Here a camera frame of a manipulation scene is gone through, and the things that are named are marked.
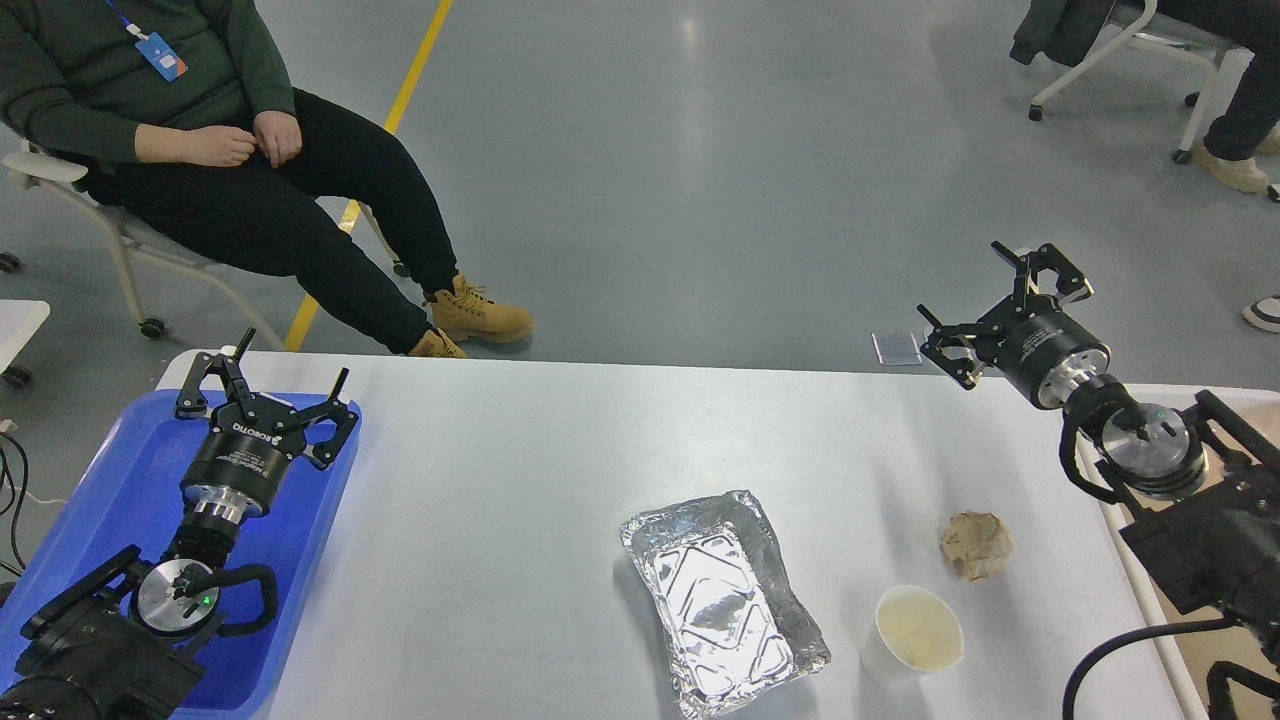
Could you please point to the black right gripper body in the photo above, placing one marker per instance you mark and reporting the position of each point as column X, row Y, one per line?
column 1048, row 356

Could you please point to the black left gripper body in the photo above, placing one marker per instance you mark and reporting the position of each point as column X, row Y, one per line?
column 242, row 462

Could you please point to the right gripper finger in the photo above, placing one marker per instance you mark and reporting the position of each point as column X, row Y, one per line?
column 1044, row 281
column 963, row 351

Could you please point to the white paper cup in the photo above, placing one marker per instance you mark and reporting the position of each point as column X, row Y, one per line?
column 912, row 634

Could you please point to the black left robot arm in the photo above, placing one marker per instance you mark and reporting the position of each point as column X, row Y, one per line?
column 173, row 583

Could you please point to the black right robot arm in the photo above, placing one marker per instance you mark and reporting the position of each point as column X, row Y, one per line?
column 1200, row 483

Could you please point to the left metal floor plate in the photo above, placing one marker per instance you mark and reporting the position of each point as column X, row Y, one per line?
column 897, row 349

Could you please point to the blue plastic tray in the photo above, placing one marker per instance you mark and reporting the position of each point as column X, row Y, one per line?
column 131, row 495

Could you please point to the crumpled brown paper ball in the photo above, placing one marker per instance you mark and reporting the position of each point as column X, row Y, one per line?
column 977, row 545

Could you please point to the white sneaker at right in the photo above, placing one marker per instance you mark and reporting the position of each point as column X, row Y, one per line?
column 1263, row 314

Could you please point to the white side table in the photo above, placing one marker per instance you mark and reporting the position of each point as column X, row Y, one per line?
column 20, row 320

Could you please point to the seated person dark trousers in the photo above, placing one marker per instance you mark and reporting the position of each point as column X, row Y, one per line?
column 1228, row 150

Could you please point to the white office chair left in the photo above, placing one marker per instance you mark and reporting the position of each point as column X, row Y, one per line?
column 100, row 230

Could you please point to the seated person green sweater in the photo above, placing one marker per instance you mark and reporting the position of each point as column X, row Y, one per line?
column 183, row 114

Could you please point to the aluminium foil tray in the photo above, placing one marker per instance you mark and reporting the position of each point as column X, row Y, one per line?
column 733, row 626

